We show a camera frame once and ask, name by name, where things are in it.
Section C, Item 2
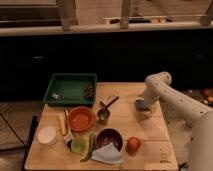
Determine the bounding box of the white round container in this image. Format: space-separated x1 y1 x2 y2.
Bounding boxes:
37 126 56 145

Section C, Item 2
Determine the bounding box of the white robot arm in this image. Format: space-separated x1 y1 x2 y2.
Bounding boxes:
143 72 213 171

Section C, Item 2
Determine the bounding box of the green cucumber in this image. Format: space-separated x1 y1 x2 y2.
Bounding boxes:
80 133 96 162

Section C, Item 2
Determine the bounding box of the white spatula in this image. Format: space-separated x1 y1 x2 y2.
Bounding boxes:
64 108 73 146

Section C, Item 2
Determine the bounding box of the metal cup with handle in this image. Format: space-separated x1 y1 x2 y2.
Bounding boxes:
98 96 119 125

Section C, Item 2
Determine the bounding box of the grey cloth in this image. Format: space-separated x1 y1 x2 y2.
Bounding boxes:
92 143 124 164

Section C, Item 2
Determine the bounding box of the small wooden block brush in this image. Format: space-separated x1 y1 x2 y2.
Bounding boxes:
100 95 116 107

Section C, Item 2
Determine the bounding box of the bunch of dark grapes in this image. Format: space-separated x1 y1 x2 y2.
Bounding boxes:
84 84 94 99

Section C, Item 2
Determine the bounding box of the dark purple bowl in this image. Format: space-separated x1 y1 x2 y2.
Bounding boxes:
96 128 123 151

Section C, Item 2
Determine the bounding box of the metal fork in tray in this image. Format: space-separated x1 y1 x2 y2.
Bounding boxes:
51 93 80 100

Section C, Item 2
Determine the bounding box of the green cup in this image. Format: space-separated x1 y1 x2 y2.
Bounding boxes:
71 136 85 154

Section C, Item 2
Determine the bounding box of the orange bowl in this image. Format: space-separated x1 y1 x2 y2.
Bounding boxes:
67 106 95 132

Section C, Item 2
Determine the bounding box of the black table leg stand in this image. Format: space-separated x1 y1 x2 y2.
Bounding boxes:
21 116 38 171

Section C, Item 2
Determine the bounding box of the blue sponge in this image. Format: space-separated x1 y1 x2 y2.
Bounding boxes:
135 99 149 111

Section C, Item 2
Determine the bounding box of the yellow corn cob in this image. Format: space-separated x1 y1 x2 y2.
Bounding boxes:
59 113 67 136

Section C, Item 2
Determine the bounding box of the green plastic tray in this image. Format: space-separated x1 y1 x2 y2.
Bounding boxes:
43 73 97 107

